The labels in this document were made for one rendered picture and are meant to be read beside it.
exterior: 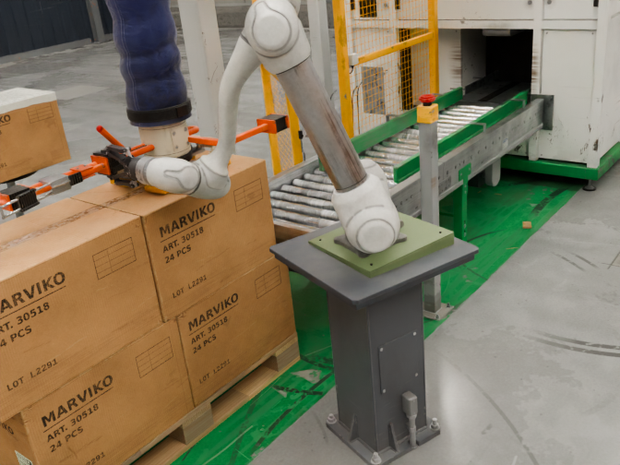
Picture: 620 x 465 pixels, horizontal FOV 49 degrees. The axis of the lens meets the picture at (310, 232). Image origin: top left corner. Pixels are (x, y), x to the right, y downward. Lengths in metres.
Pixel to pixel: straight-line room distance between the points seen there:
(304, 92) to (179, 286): 0.90
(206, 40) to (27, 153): 1.18
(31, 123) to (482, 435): 2.88
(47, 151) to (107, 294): 2.09
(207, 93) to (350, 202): 2.21
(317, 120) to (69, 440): 1.25
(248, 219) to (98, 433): 0.91
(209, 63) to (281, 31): 2.23
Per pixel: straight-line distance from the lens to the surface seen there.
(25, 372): 2.14
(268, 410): 2.80
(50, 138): 4.21
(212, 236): 2.46
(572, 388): 2.91
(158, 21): 2.37
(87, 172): 2.30
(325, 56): 6.12
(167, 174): 2.08
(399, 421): 2.52
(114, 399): 2.38
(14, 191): 2.19
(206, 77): 3.96
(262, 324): 2.79
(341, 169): 1.89
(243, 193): 2.54
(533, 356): 3.06
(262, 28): 1.74
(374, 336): 2.25
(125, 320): 2.30
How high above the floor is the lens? 1.73
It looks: 24 degrees down
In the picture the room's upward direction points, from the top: 6 degrees counter-clockwise
